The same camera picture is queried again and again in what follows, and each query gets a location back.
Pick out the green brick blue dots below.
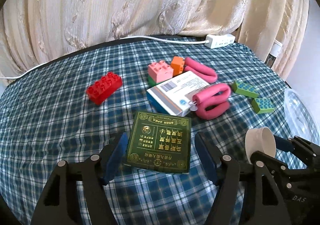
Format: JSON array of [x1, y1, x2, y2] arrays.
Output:
[[231, 81, 259, 98], [251, 98, 274, 114]]

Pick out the large pink foam loop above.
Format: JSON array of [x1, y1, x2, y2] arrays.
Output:
[[192, 83, 231, 120]]

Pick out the dark green gold-print box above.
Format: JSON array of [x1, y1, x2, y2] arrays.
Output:
[[124, 111, 191, 174]]

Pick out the white blue medicine box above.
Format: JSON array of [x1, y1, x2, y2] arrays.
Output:
[[146, 71, 210, 117]]

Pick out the small pink foam loop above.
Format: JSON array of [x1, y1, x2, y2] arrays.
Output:
[[183, 57, 218, 83]]

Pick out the green toy brick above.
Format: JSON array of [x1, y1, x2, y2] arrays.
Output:
[[148, 76, 160, 87]]

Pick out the orange toy brick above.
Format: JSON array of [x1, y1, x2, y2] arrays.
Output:
[[170, 56, 184, 76]]

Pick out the pink toy brick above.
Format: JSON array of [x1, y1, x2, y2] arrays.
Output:
[[148, 60, 174, 83]]

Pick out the red toy brick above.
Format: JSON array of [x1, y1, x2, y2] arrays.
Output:
[[86, 72, 123, 105]]

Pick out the clear plastic bowl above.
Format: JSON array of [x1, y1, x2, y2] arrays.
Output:
[[284, 88, 319, 145]]

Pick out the blue plaid tablecloth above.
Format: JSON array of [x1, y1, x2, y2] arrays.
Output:
[[1, 40, 291, 224]]

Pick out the white power strip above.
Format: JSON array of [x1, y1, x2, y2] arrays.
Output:
[[204, 34, 235, 49]]

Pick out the cream patterned curtain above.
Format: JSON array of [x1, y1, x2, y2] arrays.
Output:
[[1, 0, 309, 79]]

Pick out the white power cable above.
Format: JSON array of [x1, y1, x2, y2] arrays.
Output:
[[0, 35, 209, 80]]

